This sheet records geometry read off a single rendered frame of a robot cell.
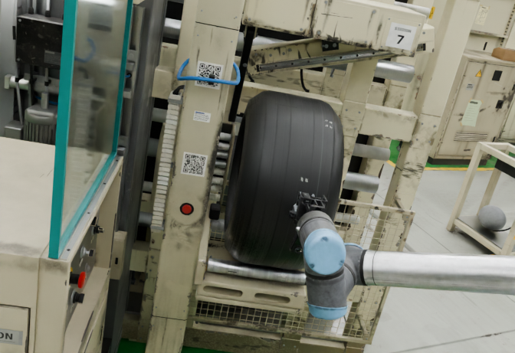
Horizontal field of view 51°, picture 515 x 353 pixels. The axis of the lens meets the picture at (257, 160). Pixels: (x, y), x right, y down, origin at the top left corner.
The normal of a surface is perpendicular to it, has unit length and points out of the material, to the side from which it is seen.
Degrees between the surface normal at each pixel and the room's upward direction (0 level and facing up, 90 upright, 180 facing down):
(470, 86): 90
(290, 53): 90
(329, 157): 52
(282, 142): 44
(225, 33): 90
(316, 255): 78
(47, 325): 90
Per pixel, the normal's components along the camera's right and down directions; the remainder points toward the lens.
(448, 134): 0.40, 0.41
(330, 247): 0.05, 0.17
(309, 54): 0.04, 0.37
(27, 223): 0.19, -0.91
